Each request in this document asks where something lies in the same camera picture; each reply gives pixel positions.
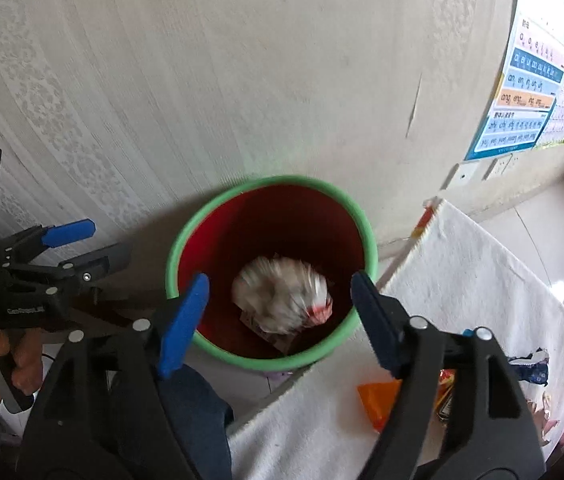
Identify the orange plastic wrapper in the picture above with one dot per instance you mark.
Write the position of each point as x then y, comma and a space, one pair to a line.
374, 400

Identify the pink foil wrapper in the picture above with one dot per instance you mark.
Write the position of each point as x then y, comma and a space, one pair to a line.
277, 295

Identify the white towel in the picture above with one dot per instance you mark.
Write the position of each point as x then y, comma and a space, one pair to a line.
462, 285

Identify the brown cardboard scrap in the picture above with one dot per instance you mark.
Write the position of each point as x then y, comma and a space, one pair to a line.
274, 344

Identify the red and yellow wrapper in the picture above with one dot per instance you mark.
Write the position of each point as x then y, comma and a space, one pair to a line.
446, 385

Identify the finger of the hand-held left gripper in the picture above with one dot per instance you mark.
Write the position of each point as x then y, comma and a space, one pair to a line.
96, 262
69, 232

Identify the red bin with green rim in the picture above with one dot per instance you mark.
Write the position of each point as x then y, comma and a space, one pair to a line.
287, 220

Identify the white blank wall plate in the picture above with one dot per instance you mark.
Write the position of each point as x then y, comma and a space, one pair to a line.
467, 172

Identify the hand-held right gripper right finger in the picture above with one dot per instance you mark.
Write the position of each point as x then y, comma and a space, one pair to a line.
377, 325

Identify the dark blue wrapper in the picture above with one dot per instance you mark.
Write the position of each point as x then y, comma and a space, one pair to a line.
532, 370

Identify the white wall socket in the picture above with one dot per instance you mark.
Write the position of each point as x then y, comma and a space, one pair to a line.
506, 163
492, 169

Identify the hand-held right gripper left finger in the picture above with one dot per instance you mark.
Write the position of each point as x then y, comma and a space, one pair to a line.
184, 325

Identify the colourful striped wall poster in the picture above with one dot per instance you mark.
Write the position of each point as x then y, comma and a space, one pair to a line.
522, 100

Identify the pale pink crumpled paper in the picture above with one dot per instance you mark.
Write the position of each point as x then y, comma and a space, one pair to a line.
547, 407

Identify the orange snack packet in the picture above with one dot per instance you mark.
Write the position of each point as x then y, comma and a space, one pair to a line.
424, 217

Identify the blue denim pants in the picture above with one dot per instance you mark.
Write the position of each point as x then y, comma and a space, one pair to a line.
196, 420

